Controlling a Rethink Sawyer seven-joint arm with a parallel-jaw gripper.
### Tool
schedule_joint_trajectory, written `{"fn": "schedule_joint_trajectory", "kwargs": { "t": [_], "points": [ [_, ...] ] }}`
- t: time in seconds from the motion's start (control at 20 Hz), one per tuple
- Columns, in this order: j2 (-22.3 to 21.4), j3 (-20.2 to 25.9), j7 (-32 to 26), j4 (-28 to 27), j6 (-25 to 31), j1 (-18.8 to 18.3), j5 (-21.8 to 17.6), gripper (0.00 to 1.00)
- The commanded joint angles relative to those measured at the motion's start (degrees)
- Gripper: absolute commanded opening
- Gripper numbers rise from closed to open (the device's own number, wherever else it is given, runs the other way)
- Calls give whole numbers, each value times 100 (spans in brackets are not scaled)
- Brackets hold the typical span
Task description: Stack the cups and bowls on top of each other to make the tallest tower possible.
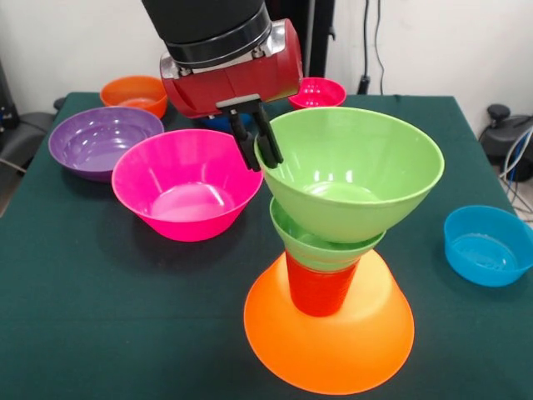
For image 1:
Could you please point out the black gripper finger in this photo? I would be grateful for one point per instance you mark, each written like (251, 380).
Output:
(245, 146)
(268, 146)

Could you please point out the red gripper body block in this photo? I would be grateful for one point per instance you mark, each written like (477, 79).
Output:
(233, 89)

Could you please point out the large green bowl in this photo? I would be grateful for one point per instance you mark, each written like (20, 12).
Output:
(354, 212)

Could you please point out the small green bowl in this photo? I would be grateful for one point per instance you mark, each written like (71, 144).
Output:
(316, 254)

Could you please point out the purple bowl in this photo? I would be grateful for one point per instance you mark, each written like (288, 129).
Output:
(91, 141)

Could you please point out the orange cup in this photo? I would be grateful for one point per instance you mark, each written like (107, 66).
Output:
(320, 291)
(133, 89)

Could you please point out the large orange bowl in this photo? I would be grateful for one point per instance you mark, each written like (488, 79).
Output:
(333, 354)

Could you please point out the blue bowl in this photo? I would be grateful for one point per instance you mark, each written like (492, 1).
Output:
(225, 123)

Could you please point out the large pink bowl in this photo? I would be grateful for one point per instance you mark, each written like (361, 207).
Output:
(187, 187)

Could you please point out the small crimson bowl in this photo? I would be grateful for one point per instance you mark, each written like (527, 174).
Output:
(325, 93)

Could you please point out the dark green tablecloth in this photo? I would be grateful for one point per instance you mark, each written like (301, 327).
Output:
(125, 312)

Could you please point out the blue cup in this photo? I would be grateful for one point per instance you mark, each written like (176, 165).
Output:
(483, 258)

